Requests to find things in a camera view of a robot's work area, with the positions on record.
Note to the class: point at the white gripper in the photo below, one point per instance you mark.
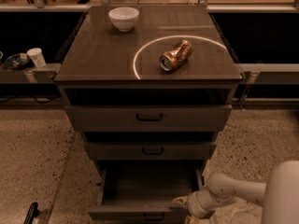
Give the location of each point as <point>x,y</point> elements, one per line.
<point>193,200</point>

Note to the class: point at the grey bottom drawer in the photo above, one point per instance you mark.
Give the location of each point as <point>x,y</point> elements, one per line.
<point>144,195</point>

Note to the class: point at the grey drawer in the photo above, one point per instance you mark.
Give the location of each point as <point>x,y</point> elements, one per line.
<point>144,195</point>
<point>125,151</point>
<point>148,118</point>

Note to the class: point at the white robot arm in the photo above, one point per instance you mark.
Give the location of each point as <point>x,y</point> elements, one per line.
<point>278,196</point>

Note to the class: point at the grey top drawer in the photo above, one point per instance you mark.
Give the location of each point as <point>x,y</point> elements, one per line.
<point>148,118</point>

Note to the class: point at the grey middle drawer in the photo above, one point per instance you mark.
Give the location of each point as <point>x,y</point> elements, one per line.
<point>125,151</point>

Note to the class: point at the grey drawer cabinet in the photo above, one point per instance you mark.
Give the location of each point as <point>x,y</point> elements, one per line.
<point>108,67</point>

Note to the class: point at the crushed golden soda can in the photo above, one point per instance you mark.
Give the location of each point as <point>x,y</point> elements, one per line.
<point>177,56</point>

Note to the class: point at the black object on floor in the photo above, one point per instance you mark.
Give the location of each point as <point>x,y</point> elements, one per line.
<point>32,213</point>

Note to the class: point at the white ceramic bowl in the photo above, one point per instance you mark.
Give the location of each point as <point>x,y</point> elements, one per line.
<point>124,18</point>

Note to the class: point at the white paper cup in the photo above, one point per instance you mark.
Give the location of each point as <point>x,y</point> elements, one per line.
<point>37,57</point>

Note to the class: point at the dark patterned bowl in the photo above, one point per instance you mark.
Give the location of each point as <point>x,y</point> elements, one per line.
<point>17,61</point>

